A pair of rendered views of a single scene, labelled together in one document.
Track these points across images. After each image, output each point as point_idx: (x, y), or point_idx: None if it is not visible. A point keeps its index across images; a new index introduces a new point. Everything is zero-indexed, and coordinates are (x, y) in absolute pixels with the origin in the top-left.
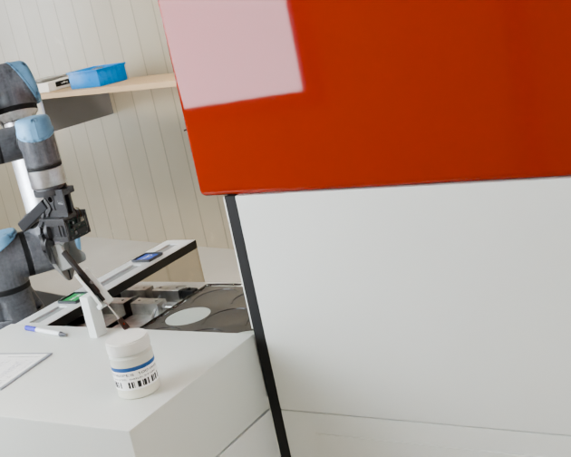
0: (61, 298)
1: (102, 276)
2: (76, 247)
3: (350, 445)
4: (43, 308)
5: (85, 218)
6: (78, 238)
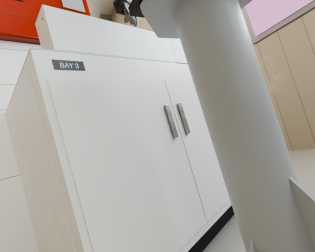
0: (144, 29)
1: (117, 23)
2: (125, 14)
3: None
4: (154, 32)
5: (114, 6)
6: (123, 14)
